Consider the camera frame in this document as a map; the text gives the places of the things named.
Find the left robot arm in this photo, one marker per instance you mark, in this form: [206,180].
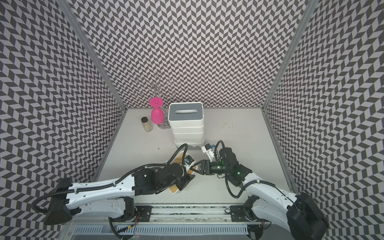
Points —
[114,198]

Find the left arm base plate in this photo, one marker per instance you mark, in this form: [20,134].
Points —
[140,214]

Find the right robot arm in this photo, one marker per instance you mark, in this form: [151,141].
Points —
[259,189]

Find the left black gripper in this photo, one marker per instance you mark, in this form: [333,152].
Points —
[185,181]

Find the pink plastic goblet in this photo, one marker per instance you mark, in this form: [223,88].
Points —
[157,114]

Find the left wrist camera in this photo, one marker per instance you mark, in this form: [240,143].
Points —
[188,160]

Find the all white tissue box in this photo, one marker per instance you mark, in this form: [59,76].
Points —
[192,145]

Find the grey lid tissue box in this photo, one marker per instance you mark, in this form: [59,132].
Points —
[183,115]
[194,137]

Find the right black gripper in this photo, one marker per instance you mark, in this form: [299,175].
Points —
[206,166]

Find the chrome wire cup rack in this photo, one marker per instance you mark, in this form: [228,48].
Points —
[154,84]

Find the aluminium mounting rail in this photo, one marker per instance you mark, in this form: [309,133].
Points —
[195,213]

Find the small glass spice jar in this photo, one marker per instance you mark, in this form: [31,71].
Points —
[146,124]

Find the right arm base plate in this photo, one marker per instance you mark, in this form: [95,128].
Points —
[241,214]

